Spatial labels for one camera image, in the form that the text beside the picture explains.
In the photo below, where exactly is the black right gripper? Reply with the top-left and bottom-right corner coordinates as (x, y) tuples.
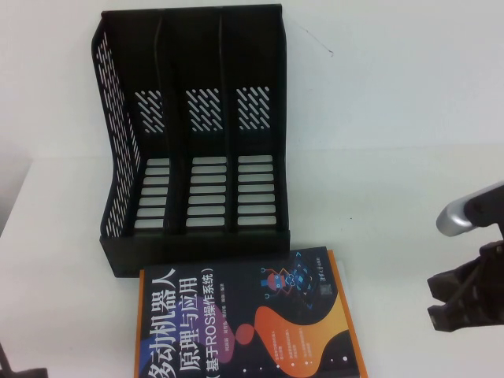
(427, 239), (504, 331)

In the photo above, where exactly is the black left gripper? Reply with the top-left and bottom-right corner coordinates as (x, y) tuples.
(0, 367), (49, 378)

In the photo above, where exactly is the dark robot cover book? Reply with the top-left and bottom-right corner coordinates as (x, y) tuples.
(139, 246), (366, 378)

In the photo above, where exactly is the white book with orange trim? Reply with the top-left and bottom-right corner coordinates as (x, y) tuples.
(133, 246), (371, 378)

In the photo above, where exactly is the black plastic three-slot book stand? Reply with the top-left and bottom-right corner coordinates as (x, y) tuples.
(89, 3), (292, 280)

